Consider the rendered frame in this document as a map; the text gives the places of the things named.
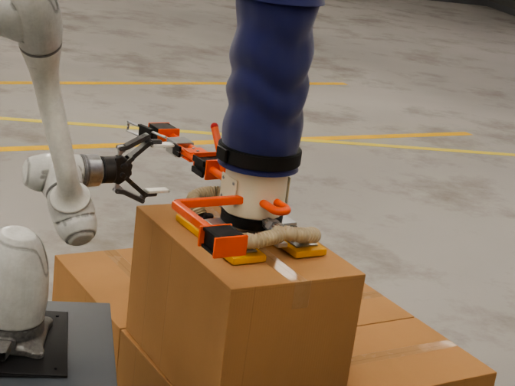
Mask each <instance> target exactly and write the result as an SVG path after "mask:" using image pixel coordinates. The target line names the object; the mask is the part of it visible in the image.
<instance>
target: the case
mask: <svg viewBox="0 0 515 386"><path fill-rule="evenodd" d="M177 214H178V213H177V212H176V211H174V210H173V209H172V204H153V205H140V206H136V220H135V230H134V238H133V255H132V264H131V273H130V290H129V299H128V308H127V317H126V330H127V331H128V333H129V334H131V336H132V337H133V338H134V339H135V340H136V342H137V343H138V344H139V345H140V347H141V348H142V349H143V350H144V352H145V353H146V354H147V355H148V356H149V357H150V358H151V359H152V360H153V362H154V363H155V364H156V366H157V367H158V368H159V369H160V370H161V372H162V373H163V374H164V375H165V376H166V377H167V378H168V379H169V381H170V382H171V383H172V384H173V386H347V382H348V377H349V369H350V364H351V359H352V354H353V346H354V342H355V337H356V328H357V323H358V318H359V310H360V305H361V300H362V292H363V287H364V282H365V278H366V275H365V274H364V273H363V272H362V271H361V270H359V269H357V268H356V267H354V266H353V265H352V264H350V263H348V262H347V261H346V260H344V259H343V258H342V257H340V256H338V255H337V254H335V253H334V252H332V251H331V250H330V249H328V248H327V247H325V246H323V245H322V244H321V243H319V242H317V243H318V244H320V245H321V246H323V247H325V248H326V255H323V256H315V257H302V258H295V257H293V256H291V255H290V254H289V253H288V252H286V251H285V250H283V249H282V248H277V247H275V246H274V245H272V246H269V247H263V248H261V247H260V248H259V251H261V252H262V253H263V254H265V255H266V261H265V262H260V263H246V264H239V265H232V264H231V263H229V262H228V261H227V260H226V259H225V258H224V257H223V258H215V259H214V258H212V255H211V254H210V253H209V252H208V251H206V250H205V249H204V248H202V247H199V246H198V237H196V236H195V235H194V234H193V233H192V232H191V231H189V230H188V229H187V228H186V227H184V226H183V225H182V224H180V223H179V222H178V221H177V220H176V215H177ZM257 249H258V248H257Z"/></svg>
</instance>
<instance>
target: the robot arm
mask: <svg viewBox="0 0 515 386"><path fill-rule="evenodd" d="M62 34H63V22H62V17H61V9H60V5H59V2H58V0H0V36H1V37H4V38H8V39H10V40H13V41H16V42H18V46H19V49H20V51H21V54H22V56H23V58H24V59H25V63H26V65H27V67H28V70H29V73H30V75H31V80H32V83H33V87H34V92H35V96H36V99H37V102H38V108H39V111H40V114H41V120H42V123H43V127H44V132H45V135H46V138H47V141H48V147H49V150H50V152H48V153H43V154H38V155H33V156H31V157H28V158H27V159H26V160H25V162H24V164H23V166H22V179H23V182H24V185H25V186H26V187H28V188H30V189H32V190H34V191H42V193H43V195H44V196H45V197H46V199H47V201H48V210H49V213H50V216H51V220H52V222H53V225H54V228H55V230H56V231H57V234H58V235H59V236H60V238H61V239H62V240H63V241H64V242H65V243H66V244H69V245H72V246H81V245H84V244H87V243H89V242H90V241H91V240H92V239H93V238H94V236H95V235H96V232H97V218H96V215H95V207H94V205H93V201H92V198H91V196H90V191H89V189H88V188H87V187H93V186H99V185H100V184H105V183H115V186H114V188H113V191H114V192H115V193H116V194H121V195H125V196H127V197H129V198H132V199H133V200H136V201H138V202H140V203H142V204H143V203H144V202H145V199H146V197H153V196H157V193H169V192H170V190H169V189H168V188H166V187H161V188H144V189H143V190H142V189H141V188H140V187H139V186H138V185H137V184H136V183H134V182H133V181H132V180H131V179H130V176H131V175H132V171H131V170H132V167H133V165H132V162H133V161H134V160H135V158H136V157H137V156H138V155H140V154H141V153H142V152H144V151H145V150H146V149H147V148H149V147H150V146H151V147H152V148H163V147H175V145H174V144H172V143H171V142H163V141H162V140H161V139H151V135H149V134H148V133H146V132H145V133H143V134H142V135H140V136H137V137H136V138H134V139H131V140H130V141H128V142H125V143H124V144H119V145H116V148H117V155H115V156H99V155H98V154H79V155H78V154H74V152H73V148H72V144H71V137H70V133H69V129H68V124H67V118H66V114H65V110H64V103H63V99H62V95H61V87H60V81H59V65H60V58H61V48H62ZM140 143H141V144H140ZM137 145H138V146H137ZM134 146H137V147H136V148H135V149H134V150H133V151H132V152H130V153H128V154H126V155H125V156H123V155H122V154H123V153H124V152H125V151H126V150H128V149H131V148H133V147H134ZM124 181H126V182H128V183H129V184H130V185H131V186H132V187H133V188H135V189H136V190H137V191H138V192H139V193H140V196H138V195H135V194H134V193H132V192H129V191H127V190H125V189H123V188H122V187H121V186H120V184H121V183H123V182H124ZM48 290H49V263H48V256H47V253H46V250H45V247H44V244H43V242H42V240H41V238H40V237H39V236H38V235H37V234H36V233H35V232H34V231H33V230H31V229H29V228H26V227H22V226H18V225H8V226H4V227H0V361H5V360H6V358H7V357H8V356H9V355H17V356H25V357H29V358H33V359H41V358H43V357H44V343H45V339H46V337H47V333H48V330H49V328H50V327H52V325H53V319H52V318H51V317H48V316H44V315H45V310H46V306H47V302H48Z"/></svg>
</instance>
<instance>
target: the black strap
mask: <svg viewBox="0 0 515 386"><path fill-rule="evenodd" d="M301 156H302V149H301V148H300V147H299V149H298V151H297V154H295V155H290V156H285V157H269V156H262V155H253V154H249V153H245V152H240V151H238V150H235V149H231V148H229V147H227V146H226V145H225V144H224V143H223V142H222V138H220V139H219V141H218V145H217V152H216V158H217V159H220V160H221V161H223V162H224V163H228V164H229V165H233V166H236V167H239V168H245V169H249V170H254V171H260V172H286V171H290V170H294V169H296V168H298V167H299V166H300V163H301Z"/></svg>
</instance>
